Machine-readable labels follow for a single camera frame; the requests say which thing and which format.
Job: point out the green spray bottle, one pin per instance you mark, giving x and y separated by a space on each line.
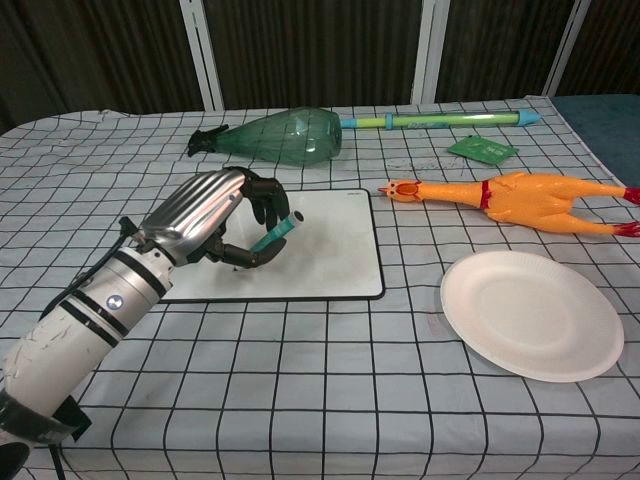
285 136

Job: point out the white paper plate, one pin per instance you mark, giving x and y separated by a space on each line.
532 315

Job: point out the white partition frame post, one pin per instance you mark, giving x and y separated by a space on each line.
431 47
565 45
202 50

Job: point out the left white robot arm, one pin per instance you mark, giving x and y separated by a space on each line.
75 335

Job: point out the teal marker pen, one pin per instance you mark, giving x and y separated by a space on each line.
280 230

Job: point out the orange rubber chicken toy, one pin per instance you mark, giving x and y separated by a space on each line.
515 200

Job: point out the green sachet packet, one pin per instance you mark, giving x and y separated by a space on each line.
482 148

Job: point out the white black grid tablecloth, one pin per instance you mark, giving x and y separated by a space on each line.
320 390

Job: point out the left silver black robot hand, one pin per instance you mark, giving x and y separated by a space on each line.
200 212

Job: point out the green blue water pump toy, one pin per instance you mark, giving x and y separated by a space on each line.
440 120

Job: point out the white drawing board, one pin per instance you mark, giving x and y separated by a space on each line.
320 245

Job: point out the blue table pad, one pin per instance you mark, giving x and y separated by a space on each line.
600 120

